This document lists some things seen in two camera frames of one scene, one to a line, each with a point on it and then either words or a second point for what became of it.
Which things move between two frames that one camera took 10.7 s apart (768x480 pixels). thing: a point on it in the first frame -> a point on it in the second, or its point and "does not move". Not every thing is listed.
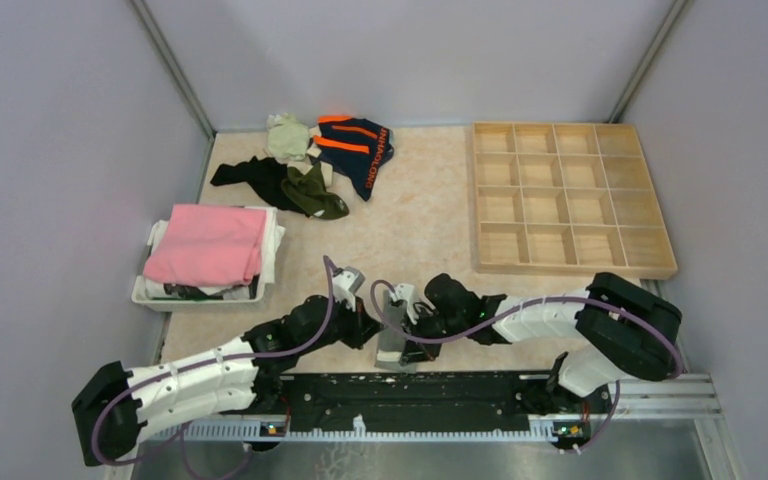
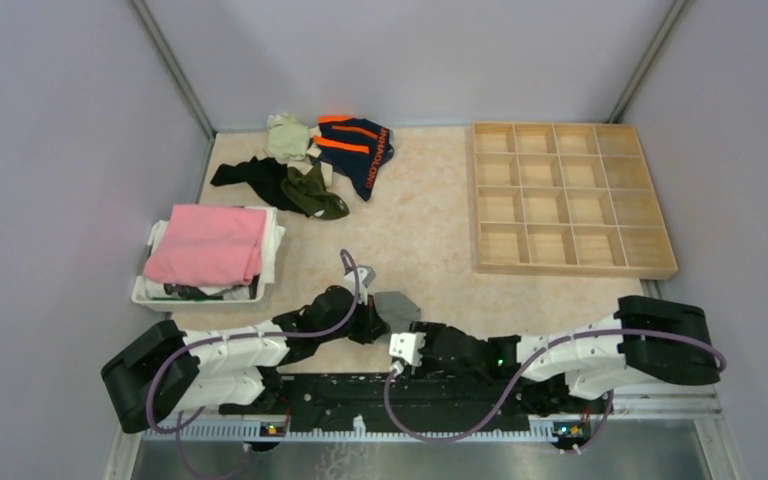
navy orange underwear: x=353 y=147 does not move
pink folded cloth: x=207 y=245 does not move
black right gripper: x=415 y=351 -> x=431 y=328
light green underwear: x=287 y=138 does not move
